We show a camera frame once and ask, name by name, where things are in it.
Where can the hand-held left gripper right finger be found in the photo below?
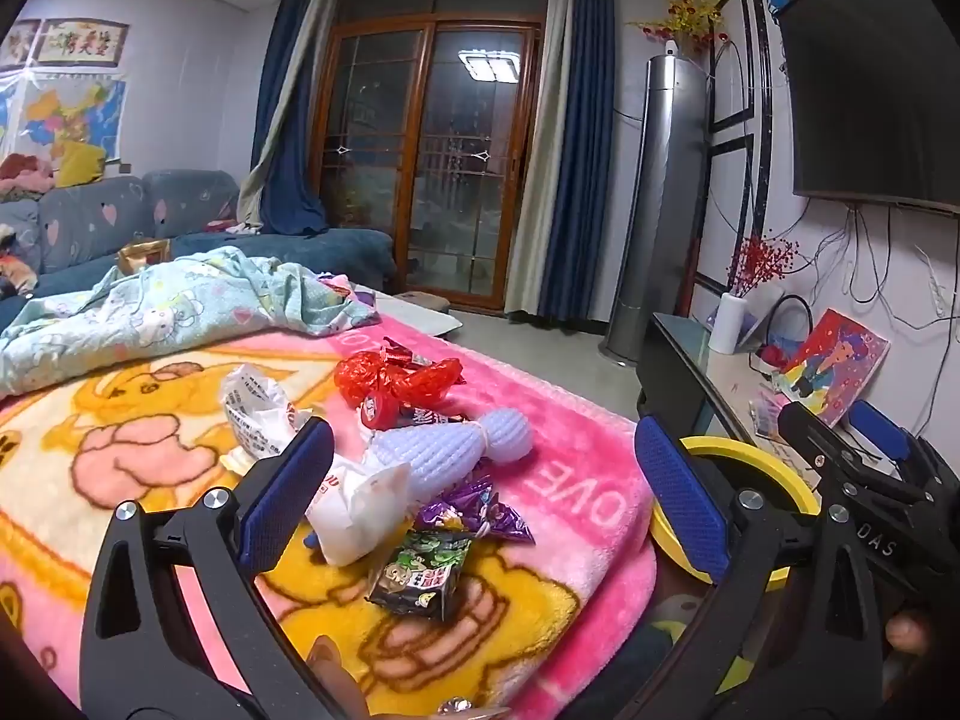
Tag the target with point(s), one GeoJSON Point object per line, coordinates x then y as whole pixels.
{"type": "Point", "coordinates": [679, 495]}

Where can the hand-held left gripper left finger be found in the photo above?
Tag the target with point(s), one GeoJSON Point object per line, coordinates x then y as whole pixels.
{"type": "Point", "coordinates": [289, 495]}

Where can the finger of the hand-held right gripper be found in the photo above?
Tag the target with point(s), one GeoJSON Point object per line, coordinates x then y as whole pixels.
{"type": "Point", "coordinates": [881, 427]}
{"type": "Point", "coordinates": [802, 420]}

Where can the yellow rimmed black bin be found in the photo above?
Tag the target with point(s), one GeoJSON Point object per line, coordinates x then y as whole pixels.
{"type": "Point", "coordinates": [780, 476]}

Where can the white printed plastic bag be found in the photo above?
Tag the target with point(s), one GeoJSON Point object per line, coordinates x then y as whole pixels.
{"type": "Point", "coordinates": [255, 405]}

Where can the black green snack packet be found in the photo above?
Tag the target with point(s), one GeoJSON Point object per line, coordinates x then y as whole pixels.
{"type": "Point", "coordinates": [420, 570]}

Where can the purple snack wrapper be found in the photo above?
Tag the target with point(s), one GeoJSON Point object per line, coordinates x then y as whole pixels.
{"type": "Point", "coordinates": [465, 510]}

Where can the red plastic bag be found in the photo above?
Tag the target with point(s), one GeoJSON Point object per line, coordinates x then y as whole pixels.
{"type": "Point", "coordinates": [427, 382]}

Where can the red candy wrapper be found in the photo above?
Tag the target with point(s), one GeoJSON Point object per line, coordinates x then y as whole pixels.
{"type": "Point", "coordinates": [401, 352]}

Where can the person's right hand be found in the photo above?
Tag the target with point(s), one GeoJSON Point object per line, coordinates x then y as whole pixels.
{"type": "Point", "coordinates": [909, 630]}

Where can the bead organizer box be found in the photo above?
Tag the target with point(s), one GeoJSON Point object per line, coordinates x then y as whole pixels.
{"type": "Point", "coordinates": [766, 416]}

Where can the colourful figure painting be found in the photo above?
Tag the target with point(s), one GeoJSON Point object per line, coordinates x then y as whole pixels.
{"type": "Point", "coordinates": [836, 367]}

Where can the long television cabinet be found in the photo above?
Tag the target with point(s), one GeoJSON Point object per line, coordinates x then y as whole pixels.
{"type": "Point", "coordinates": [720, 382]}

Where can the small purple picture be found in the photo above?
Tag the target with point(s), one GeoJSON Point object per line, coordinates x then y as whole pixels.
{"type": "Point", "coordinates": [750, 330]}

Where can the pink printed blanket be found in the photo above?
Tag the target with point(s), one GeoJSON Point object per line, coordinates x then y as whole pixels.
{"type": "Point", "coordinates": [570, 450]}

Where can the white ribbed vase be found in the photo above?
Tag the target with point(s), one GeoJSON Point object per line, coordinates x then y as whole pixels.
{"type": "Point", "coordinates": [725, 326]}

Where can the white power strip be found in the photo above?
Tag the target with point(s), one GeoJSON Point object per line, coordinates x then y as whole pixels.
{"type": "Point", "coordinates": [939, 292]}

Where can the red berry branches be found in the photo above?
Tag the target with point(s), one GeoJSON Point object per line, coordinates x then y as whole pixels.
{"type": "Point", "coordinates": [761, 262]}

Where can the purple plastic bag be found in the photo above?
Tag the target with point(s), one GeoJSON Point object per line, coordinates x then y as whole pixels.
{"type": "Point", "coordinates": [365, 298]}

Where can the light blue printed blanket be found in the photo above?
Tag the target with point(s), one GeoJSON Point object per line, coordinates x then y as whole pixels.
{"type": "Point", "coordinates": [187, 300]}

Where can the white top coffee table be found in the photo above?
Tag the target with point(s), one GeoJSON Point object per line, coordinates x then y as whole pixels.
{"type": "Point", "coordinates": [427, 319]}

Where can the blue footstool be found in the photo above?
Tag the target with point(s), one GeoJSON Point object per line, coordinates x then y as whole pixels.
{"type": "Point", "coordinates": [421, 300]}

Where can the silver tower air conditioner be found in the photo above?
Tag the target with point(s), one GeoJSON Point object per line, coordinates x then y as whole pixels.
{"type": "Point", "coordinates": [660, 202]}

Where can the brown gift bag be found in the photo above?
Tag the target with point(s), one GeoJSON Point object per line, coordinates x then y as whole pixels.
{"type": "Point", "coordinates": [142, 255]}

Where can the blue beige curtain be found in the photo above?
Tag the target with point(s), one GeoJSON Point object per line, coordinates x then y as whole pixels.
{"type": "Point", "coordinates": [577, 150]}
{"type": "Point", "coordinates": [289, 127]}

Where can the wooden glass sliding door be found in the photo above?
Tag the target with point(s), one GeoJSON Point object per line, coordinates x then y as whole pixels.
{"type": "Point", "coordinates": [427, 165]}

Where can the yellow pillow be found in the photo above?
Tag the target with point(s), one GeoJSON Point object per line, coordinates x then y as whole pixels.
{"type": "Point", "coordinates": [79, 163]}

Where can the pile of red clothes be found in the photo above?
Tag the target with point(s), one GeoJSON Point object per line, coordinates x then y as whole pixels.
{"type": "Point", "coordinates": [26, 176]}

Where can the yellow red artificial flowers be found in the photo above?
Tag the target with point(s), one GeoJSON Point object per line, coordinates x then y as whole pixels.
{"type": "Point", "coordinates": [686, 19]}

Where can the framed calligraphy picture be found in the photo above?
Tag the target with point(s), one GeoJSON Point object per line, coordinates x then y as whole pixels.
{"type": "Point", "coordinates": [82, 43]}

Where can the black wall television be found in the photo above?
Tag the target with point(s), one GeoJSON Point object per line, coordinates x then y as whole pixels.
{"type": "Point", "coordinates": [877, 90]}

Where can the wall map poster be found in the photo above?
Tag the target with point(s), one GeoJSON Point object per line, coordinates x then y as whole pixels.
{"type": "Point", "coordinates": [67, 112]}

